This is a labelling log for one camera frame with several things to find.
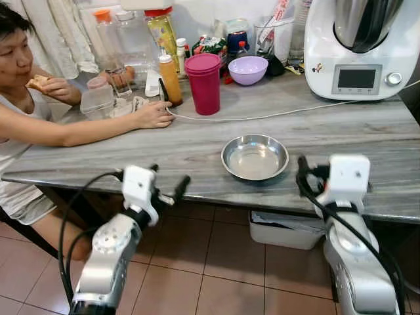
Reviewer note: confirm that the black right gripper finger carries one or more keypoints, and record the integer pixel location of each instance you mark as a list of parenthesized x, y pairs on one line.
[(303, 169), (368, 183)]

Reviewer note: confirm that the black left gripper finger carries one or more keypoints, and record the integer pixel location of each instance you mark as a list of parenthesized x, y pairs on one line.
[(182, 187), (154, 168)]

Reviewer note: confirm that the piece of toasted bread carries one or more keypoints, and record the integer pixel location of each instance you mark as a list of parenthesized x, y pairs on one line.
[(37, 83)]

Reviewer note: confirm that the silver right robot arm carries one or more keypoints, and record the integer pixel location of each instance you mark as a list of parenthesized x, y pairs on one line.
[(357, 275)]

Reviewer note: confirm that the person's right forearm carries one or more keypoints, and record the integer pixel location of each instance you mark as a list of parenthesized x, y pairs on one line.
[(98, 130)]

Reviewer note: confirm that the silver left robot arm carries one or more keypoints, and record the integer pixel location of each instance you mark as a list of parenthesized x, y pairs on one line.
[(108, 257)]

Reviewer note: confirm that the person's right hand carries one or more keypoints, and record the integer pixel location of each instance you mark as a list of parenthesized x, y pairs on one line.
[(154, 115)]

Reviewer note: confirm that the person's left hand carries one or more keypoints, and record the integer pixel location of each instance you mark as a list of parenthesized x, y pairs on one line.
[(64, 90)]

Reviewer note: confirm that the shallow stainless steel bowl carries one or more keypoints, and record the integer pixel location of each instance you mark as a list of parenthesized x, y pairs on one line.
[(256, 161)]

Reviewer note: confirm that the crumpled white cloth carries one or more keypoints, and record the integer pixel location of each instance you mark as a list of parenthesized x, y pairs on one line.
[(125, 106)]

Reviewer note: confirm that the black smartphone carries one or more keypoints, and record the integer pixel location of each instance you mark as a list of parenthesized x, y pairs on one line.
[(162, 90)]

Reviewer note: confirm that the small white box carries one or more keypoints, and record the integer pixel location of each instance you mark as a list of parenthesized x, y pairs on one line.
[(153, 84)]

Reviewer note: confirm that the orange sauce bottle white cap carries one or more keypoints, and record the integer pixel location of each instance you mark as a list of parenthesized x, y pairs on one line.
[(172, 82)]

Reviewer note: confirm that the clear container with pink lid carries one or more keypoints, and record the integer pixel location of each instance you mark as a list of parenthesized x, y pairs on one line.
[(97, 100)]

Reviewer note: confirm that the clear drinking glass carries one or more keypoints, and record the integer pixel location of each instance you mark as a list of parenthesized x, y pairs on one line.
[(120, 82)]

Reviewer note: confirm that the magenta plastic cup with lid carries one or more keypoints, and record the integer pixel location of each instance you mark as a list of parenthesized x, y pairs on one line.
[(204, 85)]

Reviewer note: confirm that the small black object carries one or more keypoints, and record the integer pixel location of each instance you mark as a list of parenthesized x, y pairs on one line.
[(275, 65)]

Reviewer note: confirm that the lilac plastic bowl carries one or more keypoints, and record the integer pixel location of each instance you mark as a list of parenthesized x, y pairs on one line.
[(248, 71)]

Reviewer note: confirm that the white kitchen cooking machine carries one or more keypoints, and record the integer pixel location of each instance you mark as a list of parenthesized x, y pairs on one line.
[(328, 59)]

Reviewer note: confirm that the small white bottle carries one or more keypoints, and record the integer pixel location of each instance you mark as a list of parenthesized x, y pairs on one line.
[(182, 51)]

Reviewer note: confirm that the clear plastic jug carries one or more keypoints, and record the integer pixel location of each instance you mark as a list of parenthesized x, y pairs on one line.
[(136, 39)]

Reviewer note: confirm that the clear utensil holder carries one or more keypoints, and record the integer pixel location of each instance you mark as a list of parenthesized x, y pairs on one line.
[(279, 39)]

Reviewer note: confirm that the green snack packet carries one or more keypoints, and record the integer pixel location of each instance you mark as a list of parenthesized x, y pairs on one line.
[(210, 46)]

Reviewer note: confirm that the yellow oil bottle red cap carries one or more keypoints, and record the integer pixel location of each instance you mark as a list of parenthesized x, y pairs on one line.
[(161, 33)]

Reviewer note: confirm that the tall clear bottle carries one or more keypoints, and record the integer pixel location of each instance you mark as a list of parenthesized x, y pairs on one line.
[(299, 33)]

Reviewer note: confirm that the clear bottle with orange cap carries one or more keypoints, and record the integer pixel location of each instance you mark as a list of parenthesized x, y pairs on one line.
[(105, 36)]

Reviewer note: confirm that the clear jar with blue label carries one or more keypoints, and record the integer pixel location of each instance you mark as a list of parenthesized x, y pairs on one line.
[(237, 38)]

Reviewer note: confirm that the white hanging towel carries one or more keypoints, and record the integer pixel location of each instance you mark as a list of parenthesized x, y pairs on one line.
[(42, 33), (82, 36)]

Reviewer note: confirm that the red and white packet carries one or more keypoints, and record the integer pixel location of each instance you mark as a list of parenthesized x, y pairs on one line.
[(280, 12)]

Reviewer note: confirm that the person in white top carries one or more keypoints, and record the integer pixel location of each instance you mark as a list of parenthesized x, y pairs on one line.
[(13, 59)]

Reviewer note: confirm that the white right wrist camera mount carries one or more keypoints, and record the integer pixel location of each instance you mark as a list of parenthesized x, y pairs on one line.
[(349, 178)]

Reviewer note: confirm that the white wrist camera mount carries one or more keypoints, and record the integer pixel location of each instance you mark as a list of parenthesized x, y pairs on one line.
[(138, 184), (349, 178)]

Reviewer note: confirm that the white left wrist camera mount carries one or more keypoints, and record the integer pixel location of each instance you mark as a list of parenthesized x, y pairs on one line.
[(138, 184)]

